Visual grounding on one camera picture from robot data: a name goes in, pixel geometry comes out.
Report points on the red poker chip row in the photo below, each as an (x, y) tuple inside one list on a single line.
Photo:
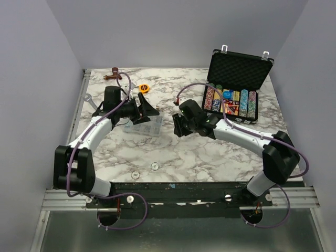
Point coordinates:
[(209, 97)]

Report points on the silver wrench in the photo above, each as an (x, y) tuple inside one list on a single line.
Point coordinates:
[(88, 98)]

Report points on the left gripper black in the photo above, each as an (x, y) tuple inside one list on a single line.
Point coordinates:
[(145, 109)]

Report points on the red gold card deck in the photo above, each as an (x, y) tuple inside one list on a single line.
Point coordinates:
[(231, 108)]

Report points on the white red poker chip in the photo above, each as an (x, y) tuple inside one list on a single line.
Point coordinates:
[(135, 175)]

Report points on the blue round dealer chip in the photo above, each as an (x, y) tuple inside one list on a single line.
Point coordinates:
[(227, 94)]

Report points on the clear plastic screw organizer box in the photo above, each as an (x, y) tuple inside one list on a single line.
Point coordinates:
[(151, 128)]

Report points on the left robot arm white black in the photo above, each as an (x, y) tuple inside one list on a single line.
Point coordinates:
[(73, 164)]

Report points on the pink green chip row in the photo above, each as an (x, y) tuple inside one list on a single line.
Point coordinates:
[(251, 113)]

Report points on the white green poker chip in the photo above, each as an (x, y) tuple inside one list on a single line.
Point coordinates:
[(155, 166)]

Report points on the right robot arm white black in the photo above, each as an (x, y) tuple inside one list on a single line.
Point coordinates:
[(278, 155)]

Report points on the light blue chip row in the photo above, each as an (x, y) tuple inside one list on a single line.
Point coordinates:
[(243, 104)]

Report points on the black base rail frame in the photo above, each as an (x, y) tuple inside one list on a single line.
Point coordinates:
[(157, 197)]

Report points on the yellow green chip row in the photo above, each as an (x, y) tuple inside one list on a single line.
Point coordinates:
[(217, 98)]

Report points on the black poker chip case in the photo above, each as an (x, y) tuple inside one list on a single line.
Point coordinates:
[(238, 71)]

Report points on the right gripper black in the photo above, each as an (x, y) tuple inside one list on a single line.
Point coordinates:
[(177, 119)]

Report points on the yellow tape measure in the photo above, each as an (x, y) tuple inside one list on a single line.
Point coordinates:
[(144, 88)]

